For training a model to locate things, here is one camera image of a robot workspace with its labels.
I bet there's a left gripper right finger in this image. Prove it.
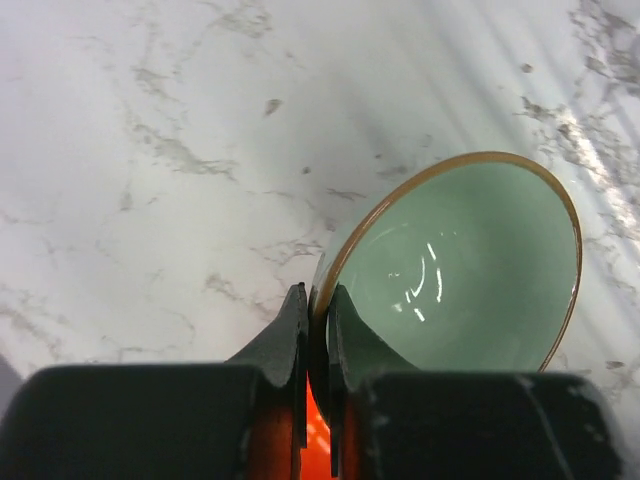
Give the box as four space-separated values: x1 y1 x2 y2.
326 284 417 477

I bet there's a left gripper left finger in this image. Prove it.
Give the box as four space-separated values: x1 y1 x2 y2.
228 283 308 479

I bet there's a green ceramic bowl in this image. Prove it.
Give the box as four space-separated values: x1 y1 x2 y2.
309 151 583 415

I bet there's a red plastic bowl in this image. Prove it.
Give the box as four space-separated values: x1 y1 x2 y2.
245 373 366 479

